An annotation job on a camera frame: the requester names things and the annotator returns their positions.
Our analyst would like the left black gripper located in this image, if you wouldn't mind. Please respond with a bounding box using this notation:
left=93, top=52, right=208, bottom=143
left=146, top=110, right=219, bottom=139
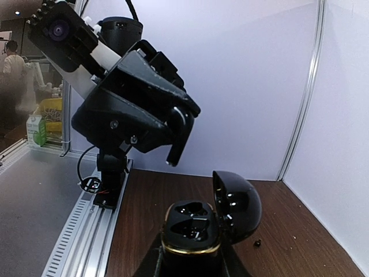
left=71, top=40, right=201, bottom=155

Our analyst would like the front aluminium rail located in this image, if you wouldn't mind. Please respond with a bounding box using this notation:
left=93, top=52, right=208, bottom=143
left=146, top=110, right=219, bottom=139
left=42, top=174, right=129, bottom=276

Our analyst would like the left circuit board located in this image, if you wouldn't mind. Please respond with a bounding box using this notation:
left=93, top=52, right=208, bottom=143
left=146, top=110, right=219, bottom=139
left=79, top=177, right=101, bottom=194

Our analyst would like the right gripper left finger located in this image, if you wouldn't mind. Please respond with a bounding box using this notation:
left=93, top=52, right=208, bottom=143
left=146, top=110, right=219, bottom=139
left=133, top=233, right=167, bottom=277

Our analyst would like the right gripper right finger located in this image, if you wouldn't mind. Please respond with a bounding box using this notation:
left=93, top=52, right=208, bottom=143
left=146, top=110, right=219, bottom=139
left=220, top=238, right=252, bottom=277

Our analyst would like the yellow bin with cables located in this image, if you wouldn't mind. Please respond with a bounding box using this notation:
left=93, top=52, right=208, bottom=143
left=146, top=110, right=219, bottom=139
left=39, top=98, right=62, bottom=133

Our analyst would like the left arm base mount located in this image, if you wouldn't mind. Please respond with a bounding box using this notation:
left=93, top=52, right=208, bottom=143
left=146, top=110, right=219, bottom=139
left=93, top=145, right=131, bottom=210

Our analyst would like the right aluminium frame post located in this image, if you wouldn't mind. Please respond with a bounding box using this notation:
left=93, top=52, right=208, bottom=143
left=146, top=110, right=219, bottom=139
left=276, top=0, right=327, bottom=181

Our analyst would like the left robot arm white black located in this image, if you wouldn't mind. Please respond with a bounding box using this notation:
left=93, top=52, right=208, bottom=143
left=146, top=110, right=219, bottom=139
left=71, top=17, right=201, bottom=160

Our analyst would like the black earbud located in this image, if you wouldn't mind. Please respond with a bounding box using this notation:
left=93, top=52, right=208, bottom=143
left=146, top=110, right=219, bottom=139
left=253, top=239, right=261, bottom=248

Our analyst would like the green white carton box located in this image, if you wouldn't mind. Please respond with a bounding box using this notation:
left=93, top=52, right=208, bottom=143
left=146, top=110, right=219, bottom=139
left=26, top=115, right=47, bottom=148

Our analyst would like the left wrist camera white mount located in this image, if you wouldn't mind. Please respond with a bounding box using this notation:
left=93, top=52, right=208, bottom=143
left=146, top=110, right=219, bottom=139
left=27, top=1, right=121, bottom=99

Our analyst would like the black charging case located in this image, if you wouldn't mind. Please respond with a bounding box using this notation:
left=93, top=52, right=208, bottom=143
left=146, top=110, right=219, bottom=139
left=161, top=171, right=262, bottom=256

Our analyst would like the person in white shirt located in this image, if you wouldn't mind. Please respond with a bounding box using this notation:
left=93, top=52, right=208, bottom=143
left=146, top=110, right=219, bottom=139
left=2, top=40, right=35, bottom=116

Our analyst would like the left black braided cable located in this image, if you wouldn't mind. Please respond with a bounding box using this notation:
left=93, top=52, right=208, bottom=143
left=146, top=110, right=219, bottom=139
left=125, top=0, right=141, bottom=21

